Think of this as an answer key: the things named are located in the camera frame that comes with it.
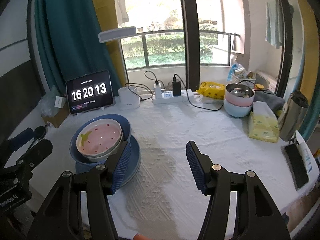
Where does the large blue bowl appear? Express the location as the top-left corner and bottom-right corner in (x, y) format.
(69, 114), (131, 165)

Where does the cream white bowl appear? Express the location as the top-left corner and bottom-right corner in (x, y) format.
(80, 139), (123, 163)

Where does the pink strawberry bowl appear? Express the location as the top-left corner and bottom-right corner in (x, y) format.
(75, 118), (123, 152)

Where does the cream ceramic plate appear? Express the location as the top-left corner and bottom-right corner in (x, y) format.
(121, 152), (141, 187)

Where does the cardboard box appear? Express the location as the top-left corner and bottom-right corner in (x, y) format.
(42, 105), (69, 128)

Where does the black smartphone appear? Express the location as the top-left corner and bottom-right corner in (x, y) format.
(284, 144), (309, 190)

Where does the tablet clock display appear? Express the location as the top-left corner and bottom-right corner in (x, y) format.
(66, 70), (115, 115)

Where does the light blue plate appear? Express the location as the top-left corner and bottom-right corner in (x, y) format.
(70, 135), (141, 185)

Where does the yellow tissue pack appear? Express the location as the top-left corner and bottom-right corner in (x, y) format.
(248, 101), (279, 143)

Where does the white textured table cloth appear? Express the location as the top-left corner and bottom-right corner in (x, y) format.
(32, 94), (320, 240)

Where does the light blue bowl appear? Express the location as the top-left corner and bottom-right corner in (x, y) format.
(223, 99), (252, 118)

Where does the white toothbrush holder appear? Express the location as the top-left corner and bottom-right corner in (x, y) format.
(118, 85), (140, 110)

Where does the stainless steel tumbler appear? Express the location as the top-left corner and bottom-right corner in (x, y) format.
(278, 90), (309, 141)

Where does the grey folded cloth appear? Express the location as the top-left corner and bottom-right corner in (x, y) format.
(254, 90), (285, 113)

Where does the pink steel-lined bowl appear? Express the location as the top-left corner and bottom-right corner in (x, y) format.
(225, 83), (255, 107)

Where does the teal curtain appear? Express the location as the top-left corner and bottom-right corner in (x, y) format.
(35, 0), (121, 95)

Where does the yellow snack bag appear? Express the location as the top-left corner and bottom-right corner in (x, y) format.
(196, 81), (225, 100)

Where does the white desk lamp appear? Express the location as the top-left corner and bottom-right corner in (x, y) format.
(98, 27), (137, 43)

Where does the white power strip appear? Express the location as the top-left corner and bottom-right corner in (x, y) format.
(151, 89), (194, 105)

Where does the white charger plug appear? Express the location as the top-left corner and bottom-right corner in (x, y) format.
(154, 81), (162, 99)

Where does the white basket with items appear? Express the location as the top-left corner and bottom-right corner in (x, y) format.
(227, 62), (256, 87)

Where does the black power adapter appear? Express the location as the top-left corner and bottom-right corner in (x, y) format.
(172, 81), (181, 96)

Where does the hanging light blue towel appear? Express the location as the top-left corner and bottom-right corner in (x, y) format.
(265, 0), (283, 49)

